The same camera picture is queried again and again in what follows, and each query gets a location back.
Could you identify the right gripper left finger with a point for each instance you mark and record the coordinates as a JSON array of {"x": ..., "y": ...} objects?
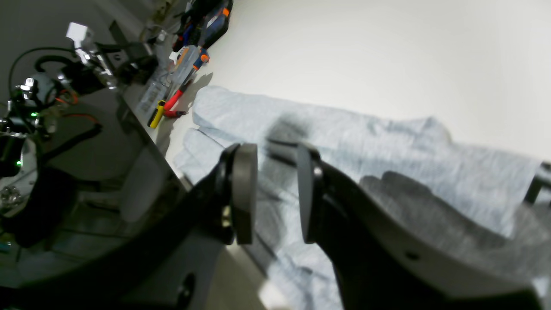
[{"x": 152, "y": 245}]

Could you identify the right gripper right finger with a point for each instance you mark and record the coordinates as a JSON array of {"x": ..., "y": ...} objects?
[{"x": 381, "y": 265}]

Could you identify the grey T-shirt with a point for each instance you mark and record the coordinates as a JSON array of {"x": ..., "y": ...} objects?
[{"x": 487, "y": 207}]

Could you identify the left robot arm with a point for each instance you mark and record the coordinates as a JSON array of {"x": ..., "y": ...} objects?
[{"x": 37, "y": 127}]

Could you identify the red yellow screwdriver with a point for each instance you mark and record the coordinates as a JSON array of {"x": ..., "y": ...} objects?
[{"x": 164, "y": 108}]

